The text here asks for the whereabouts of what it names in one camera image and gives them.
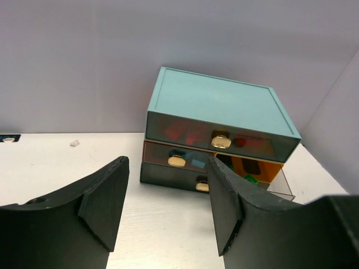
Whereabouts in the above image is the small white debris piece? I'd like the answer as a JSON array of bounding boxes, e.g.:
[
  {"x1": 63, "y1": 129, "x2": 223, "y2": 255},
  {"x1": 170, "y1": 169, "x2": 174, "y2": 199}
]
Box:
[{"x1": 70, "y1": 140, "x2": 80, "y2": 147}]

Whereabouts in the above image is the small teal lego cube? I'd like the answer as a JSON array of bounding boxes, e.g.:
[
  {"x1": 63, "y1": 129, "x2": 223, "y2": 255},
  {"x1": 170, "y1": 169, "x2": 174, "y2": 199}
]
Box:
[{"x1": 191, "y1": 159, "x2": 206, "y2": 169}]

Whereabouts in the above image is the teal drawer cabinet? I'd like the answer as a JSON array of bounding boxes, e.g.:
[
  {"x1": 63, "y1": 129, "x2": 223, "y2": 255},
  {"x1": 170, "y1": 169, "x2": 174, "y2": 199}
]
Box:
[{"x1": 139, "y1": 66, "x2": 302, "y2": 194}]

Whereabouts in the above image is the small red lego cube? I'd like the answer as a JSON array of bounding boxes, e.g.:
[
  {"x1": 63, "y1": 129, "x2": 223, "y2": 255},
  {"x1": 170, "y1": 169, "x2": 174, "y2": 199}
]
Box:
[{"x1": 234, "y1": 136, "x2": 266, "y2": 149}]

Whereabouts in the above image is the long teal lego brick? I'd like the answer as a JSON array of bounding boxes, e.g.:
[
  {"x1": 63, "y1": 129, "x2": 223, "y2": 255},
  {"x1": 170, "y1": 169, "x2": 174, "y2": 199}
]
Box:
[{"x1": 171, "y1": 150, "x2": 196, "y2": 163}]

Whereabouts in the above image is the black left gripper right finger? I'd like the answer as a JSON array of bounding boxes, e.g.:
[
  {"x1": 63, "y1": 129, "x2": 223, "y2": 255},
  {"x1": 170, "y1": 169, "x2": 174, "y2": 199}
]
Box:
[{"x1": 208, "y1": 157, "x2": 358, "y2": 268}]

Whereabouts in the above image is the long red lego brick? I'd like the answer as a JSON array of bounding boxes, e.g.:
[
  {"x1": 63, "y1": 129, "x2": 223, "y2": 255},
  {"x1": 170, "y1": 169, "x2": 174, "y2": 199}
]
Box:
[{"x1": 164, "y1": 120, "x2": 187, "y2": 141}]

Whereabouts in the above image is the long green lego brick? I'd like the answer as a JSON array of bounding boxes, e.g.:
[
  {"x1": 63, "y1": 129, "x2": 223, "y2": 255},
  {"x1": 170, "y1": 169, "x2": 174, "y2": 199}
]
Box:
[{"x1": 244, "y1": 174, "x2": 259, "y2": 185}]

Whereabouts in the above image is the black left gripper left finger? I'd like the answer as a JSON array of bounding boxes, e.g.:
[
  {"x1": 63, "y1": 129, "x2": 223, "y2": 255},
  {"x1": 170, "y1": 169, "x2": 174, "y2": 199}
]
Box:
[{"x1": 1, "y1": 156, "x2": 130, "y2": 268}]

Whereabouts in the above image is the dark bottom drawer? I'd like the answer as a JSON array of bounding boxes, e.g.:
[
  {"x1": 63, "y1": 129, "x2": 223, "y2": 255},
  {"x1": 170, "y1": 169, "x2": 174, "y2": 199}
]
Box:
[{"x1": 140, "y1": 162, "x2": 209, "y2": 193}]

